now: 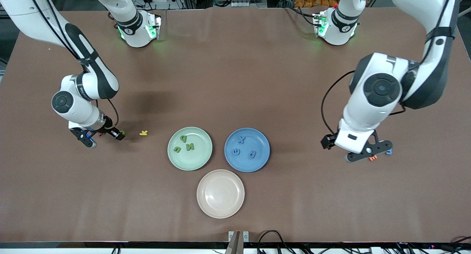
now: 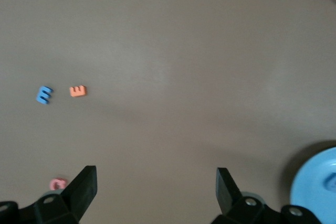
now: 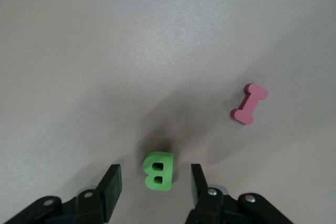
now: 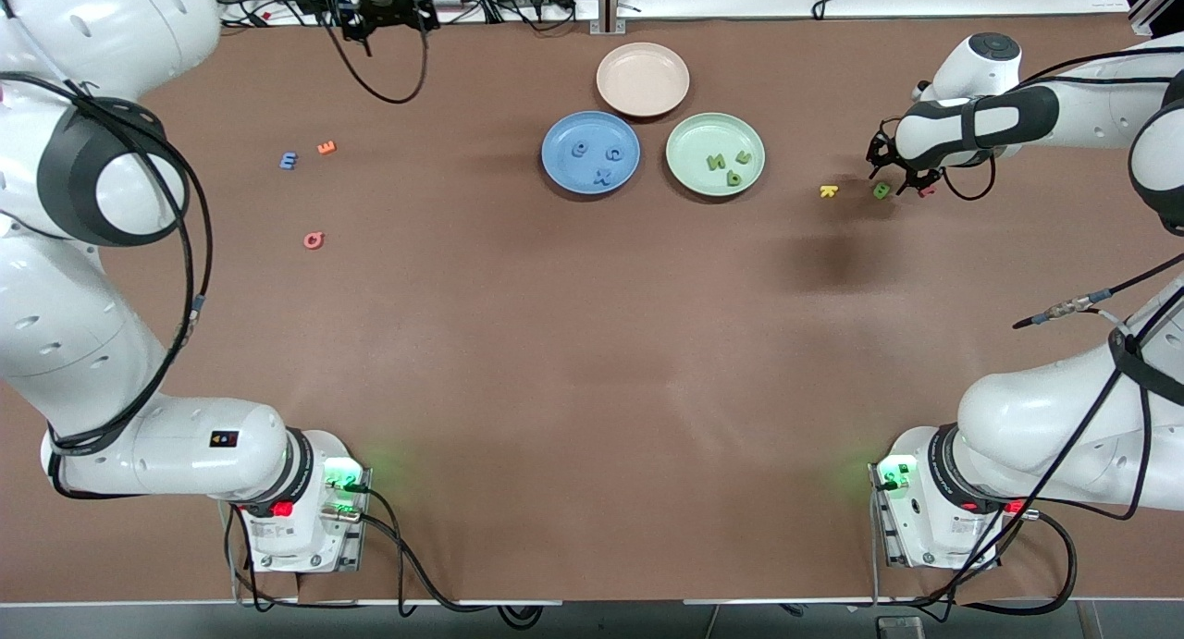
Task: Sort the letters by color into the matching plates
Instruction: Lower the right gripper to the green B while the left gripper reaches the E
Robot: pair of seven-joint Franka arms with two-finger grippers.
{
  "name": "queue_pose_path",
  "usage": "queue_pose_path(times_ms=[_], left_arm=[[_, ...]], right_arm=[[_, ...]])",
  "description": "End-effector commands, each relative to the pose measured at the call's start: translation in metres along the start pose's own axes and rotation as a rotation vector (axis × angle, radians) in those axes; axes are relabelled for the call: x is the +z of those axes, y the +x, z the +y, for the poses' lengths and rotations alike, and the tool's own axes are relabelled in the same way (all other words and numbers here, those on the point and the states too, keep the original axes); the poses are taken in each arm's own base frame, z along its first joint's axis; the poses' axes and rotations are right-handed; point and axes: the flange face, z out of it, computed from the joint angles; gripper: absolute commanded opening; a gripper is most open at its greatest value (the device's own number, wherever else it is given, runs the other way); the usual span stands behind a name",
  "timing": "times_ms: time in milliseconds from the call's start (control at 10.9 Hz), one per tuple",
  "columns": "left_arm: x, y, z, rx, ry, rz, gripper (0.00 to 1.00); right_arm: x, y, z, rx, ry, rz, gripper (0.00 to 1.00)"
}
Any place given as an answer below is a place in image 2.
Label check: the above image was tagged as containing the orange letter E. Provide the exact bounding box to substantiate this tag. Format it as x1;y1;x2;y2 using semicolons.
69;85;87;98

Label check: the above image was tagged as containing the red letter Q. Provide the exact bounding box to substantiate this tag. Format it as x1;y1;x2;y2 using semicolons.
49;177;68;190

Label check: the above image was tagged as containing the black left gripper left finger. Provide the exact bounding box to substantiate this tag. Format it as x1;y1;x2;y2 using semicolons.
33;165;98;224

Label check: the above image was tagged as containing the blue plate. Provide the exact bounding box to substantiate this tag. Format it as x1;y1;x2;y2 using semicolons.
290;146;336;224

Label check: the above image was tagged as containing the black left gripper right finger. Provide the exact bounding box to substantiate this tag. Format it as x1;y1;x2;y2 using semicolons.
209;167;279;224

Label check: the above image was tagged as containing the blue letter E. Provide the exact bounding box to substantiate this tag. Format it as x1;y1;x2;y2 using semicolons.
35;86;55;105

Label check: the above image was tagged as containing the brown table cover sheet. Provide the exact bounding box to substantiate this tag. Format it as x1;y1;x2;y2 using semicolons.
0;0;336;224

